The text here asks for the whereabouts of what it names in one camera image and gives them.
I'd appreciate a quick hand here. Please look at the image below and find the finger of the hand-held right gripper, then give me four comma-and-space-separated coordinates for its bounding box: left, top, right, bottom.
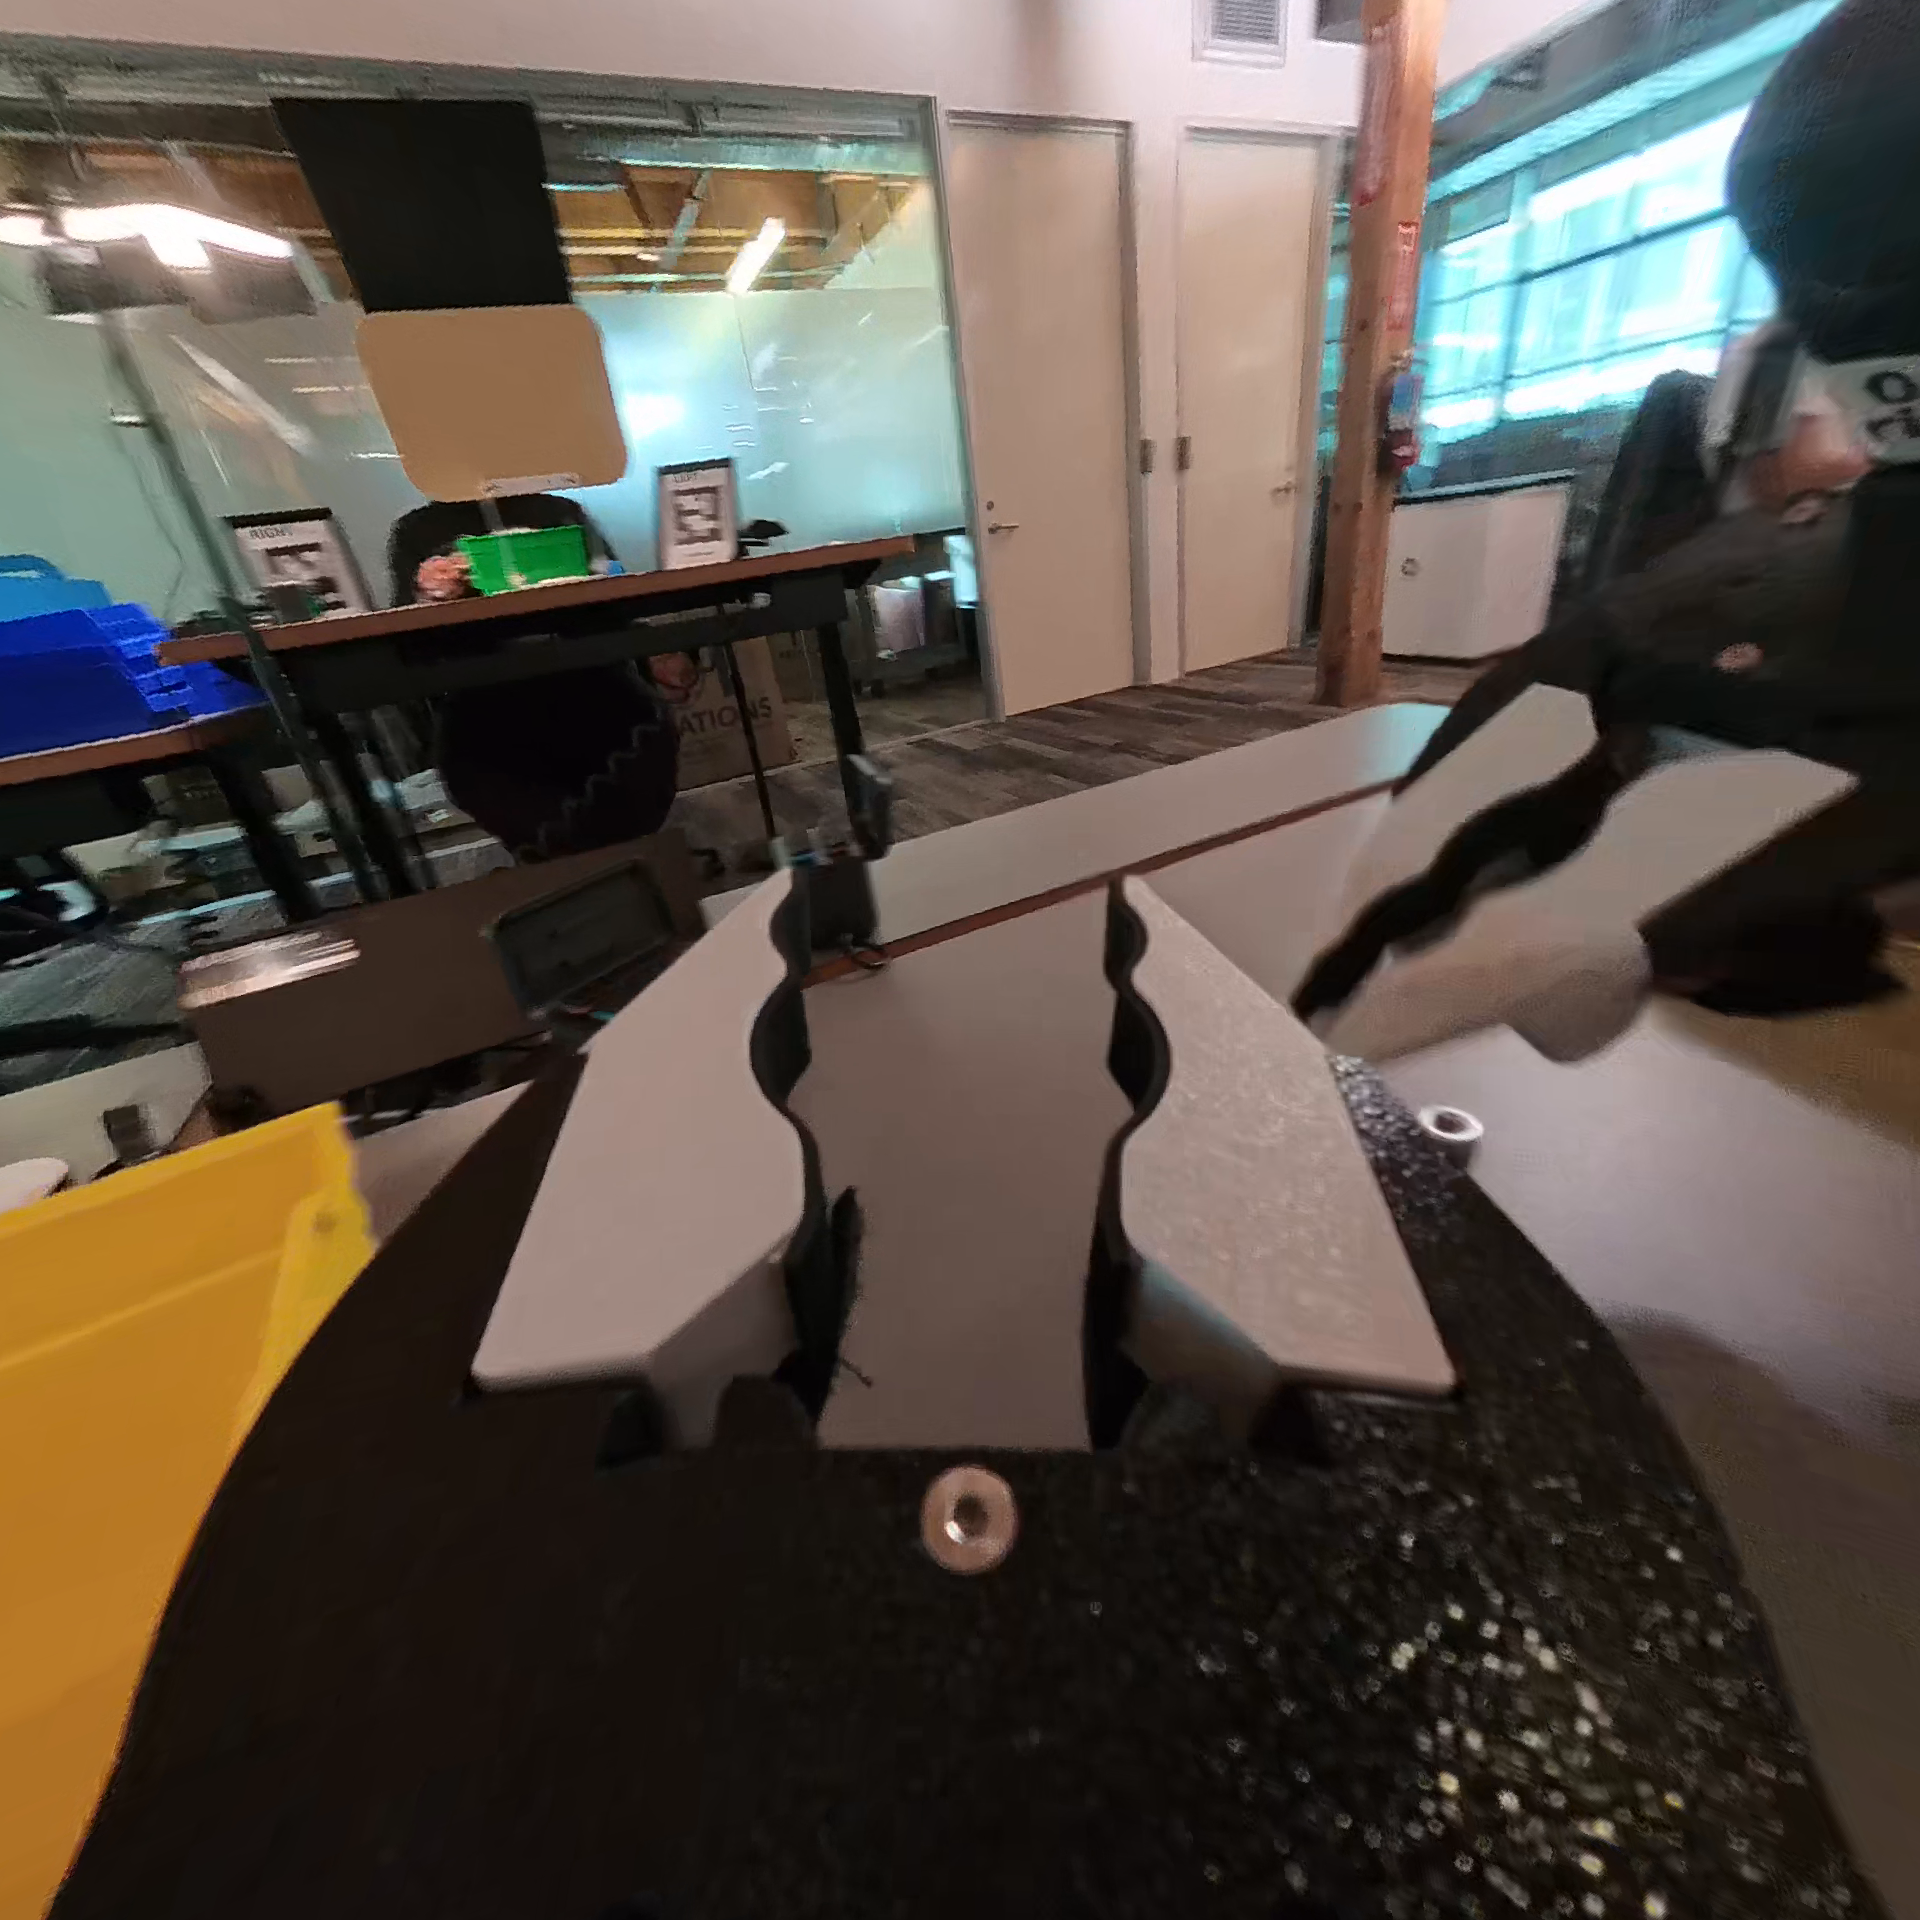
1295, 747, 1866, 1069
1347, 692, 1605, 962

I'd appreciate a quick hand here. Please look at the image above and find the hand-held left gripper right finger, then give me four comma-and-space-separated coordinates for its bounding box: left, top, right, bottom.
1083, 875, 1460, 1451

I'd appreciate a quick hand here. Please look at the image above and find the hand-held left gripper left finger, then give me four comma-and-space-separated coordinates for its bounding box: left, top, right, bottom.
468, 872, 866, 1450

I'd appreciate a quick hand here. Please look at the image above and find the yellow plastic bin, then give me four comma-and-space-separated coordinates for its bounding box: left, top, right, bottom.
0, 1102, 378, 1920

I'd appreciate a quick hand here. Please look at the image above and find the grey equipment case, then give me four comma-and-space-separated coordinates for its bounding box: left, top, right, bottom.
177, 856, 706, 1115

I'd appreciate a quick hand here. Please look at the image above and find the white door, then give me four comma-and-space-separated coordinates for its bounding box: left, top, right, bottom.
945, 112, 1137, 720
1176, 129, 1339, 676

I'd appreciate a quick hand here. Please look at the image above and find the cardboard box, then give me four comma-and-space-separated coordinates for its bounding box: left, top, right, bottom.
661, 638, 801, 794

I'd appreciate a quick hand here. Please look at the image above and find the wooden-edged office table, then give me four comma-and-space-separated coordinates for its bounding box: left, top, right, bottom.
157, 536, 921, 904
0, 705, 324, 923

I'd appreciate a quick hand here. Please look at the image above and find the green plastic bin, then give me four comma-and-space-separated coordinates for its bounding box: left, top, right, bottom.
455, 525, 596, 596

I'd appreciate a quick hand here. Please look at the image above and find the printed marker sign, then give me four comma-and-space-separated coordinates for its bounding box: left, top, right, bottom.
656, 457, 740, 570
225, 508, 372, 617

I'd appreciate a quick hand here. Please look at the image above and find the stack of blue bins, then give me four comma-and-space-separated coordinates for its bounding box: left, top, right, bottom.
0, 550, 275, 771

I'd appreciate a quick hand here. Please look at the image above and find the black hanging panel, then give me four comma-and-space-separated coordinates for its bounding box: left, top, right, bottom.
269, 96, 576, 317

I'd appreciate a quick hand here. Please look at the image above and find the wooden post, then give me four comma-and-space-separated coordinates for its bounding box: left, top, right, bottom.
1314, 0, 1445, 712

